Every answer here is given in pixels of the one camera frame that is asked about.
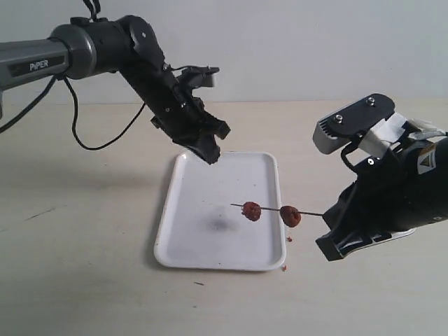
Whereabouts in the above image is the thin metal skewer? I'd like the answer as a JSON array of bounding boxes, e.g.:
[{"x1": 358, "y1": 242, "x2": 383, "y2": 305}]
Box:
[{"x1": 230, "y1": 203, "x2": 323, "y2": 217}]

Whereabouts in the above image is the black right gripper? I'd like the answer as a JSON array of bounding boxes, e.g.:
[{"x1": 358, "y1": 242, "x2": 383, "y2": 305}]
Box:
[{"x1": 314, "y1": 153, "x2": 421, "y2": 263}]

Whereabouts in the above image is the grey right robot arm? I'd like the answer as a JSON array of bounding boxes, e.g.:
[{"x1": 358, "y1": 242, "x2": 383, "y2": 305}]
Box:
[{"x1": 316, "y1": 139, "x2": 447, "y2": 261}]

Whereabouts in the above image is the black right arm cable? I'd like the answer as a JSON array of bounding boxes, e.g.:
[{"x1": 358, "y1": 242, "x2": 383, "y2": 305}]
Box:
[{"x1": 341, "y1": 131, "x2": 448, "y2": 176}]

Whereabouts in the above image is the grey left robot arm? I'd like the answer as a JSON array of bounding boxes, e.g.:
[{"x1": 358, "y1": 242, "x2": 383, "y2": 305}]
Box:
[{"x1": 1, "y1": 15, "x2": 230, "y2": 165}]

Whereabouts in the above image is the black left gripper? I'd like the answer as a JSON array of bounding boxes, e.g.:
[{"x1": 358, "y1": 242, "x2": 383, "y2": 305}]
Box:
[{"x1": 151, "y1": 66, "x2": 230, "y2": 165}]

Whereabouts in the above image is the red meatball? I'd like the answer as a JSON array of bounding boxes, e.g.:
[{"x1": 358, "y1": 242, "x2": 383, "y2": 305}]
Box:
[
  {"x1": 279, "y1": 206, "x2": 302, "y2": 228},
  {"x1": 241, "y1": 202, "x2": 262, "y2": 222}
]

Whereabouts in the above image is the white rectangular plastic tray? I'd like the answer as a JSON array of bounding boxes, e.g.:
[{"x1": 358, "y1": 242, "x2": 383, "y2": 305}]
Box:
[{"x1": 153, "y1": 151, "x2": 286, "y2": 272}]

